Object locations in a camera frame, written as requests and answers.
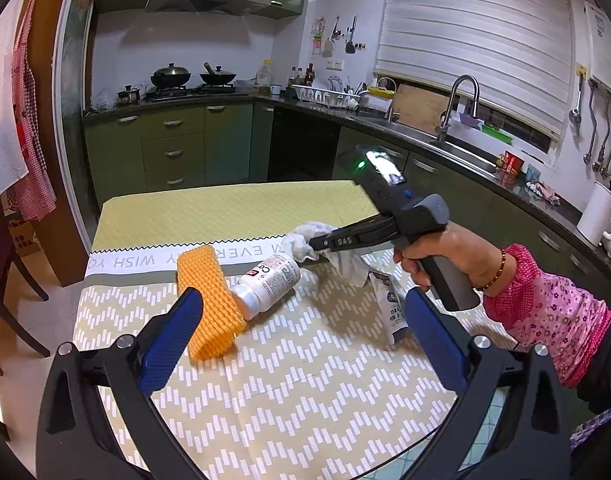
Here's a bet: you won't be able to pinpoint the wooden cutting board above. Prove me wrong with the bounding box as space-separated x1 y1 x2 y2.
391 82 454 136

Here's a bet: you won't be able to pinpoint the person's right hand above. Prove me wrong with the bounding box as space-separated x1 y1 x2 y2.
392 222 507 293

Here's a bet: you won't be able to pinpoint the person's purple checked clothing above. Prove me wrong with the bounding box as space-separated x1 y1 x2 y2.
568 402 611 453

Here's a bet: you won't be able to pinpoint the white tissue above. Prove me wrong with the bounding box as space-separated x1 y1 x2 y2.
280 219 372 289

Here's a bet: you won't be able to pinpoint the person's right forearm pink sleeve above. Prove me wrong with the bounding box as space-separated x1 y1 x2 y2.
480 244 611 387

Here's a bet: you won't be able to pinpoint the white water heater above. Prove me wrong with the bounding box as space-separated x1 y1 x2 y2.
583 0 611 94

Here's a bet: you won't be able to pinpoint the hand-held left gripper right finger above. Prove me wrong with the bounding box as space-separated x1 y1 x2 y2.
405 287 576 480

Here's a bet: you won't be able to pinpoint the silver snack packet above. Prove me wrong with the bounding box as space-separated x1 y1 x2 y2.
368 269 411 346

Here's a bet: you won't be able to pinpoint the pink white rag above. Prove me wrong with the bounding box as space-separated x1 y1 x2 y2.
527 180 563 207

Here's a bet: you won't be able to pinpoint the black wok with lid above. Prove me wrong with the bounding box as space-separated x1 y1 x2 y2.
149 62 192 89

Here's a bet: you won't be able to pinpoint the pink wall decoration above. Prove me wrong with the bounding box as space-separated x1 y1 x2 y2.
311 17 329 56

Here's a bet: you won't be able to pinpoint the orange foam net sleeve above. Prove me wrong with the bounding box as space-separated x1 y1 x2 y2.
176 245 246 362

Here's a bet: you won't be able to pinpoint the white electric kettle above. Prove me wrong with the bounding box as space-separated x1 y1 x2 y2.
576 181 611 247

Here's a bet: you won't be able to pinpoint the white dish rack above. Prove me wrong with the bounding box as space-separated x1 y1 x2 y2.
291 83 362 109

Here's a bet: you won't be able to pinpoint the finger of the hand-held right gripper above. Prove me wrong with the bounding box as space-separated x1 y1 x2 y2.
308 226 412 263
330 214 393 241

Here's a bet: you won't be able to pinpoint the clear oil bottle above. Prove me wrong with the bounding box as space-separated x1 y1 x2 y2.
255 58 276 92

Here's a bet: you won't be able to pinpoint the green plastic tray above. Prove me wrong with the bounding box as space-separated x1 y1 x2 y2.
480 123 515 144

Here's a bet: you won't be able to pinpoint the black gas stove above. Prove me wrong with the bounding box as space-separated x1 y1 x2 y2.
144 84 237 102

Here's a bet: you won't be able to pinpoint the red tin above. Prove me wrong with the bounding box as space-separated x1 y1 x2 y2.
500 149 527 177

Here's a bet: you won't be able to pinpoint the white hanging cloth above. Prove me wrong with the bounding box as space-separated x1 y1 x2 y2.
0 0 34 222

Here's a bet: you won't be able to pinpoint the dark wooden chair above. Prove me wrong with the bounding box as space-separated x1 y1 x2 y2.
0 199 54 379

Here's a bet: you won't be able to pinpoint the brown beaded bracelet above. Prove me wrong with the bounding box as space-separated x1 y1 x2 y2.
477 248 509 292

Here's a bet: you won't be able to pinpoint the white window blind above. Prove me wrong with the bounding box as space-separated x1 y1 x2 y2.
374 0 577 139

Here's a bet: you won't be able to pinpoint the green kitchen base cabinets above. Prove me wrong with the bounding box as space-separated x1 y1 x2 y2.
82 100 611 311

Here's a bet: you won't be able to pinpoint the black open wok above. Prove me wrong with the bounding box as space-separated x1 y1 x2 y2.
199 61 237 86

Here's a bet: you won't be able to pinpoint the steel sink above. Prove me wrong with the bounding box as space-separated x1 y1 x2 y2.
358 112 499 174

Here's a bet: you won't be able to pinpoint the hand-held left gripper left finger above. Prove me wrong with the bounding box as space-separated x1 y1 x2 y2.
35 287 206 480

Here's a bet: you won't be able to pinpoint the white plastic bottle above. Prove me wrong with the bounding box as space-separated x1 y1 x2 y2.
232 254 301 320

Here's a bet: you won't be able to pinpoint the yellow green chevron tablecloth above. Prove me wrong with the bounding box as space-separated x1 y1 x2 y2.
72 179 521 480

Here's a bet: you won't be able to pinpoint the red checked apron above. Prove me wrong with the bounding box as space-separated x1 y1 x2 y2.
5 0 59 222

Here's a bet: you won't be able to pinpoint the steel faucet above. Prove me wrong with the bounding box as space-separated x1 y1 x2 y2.
434 74 481 144

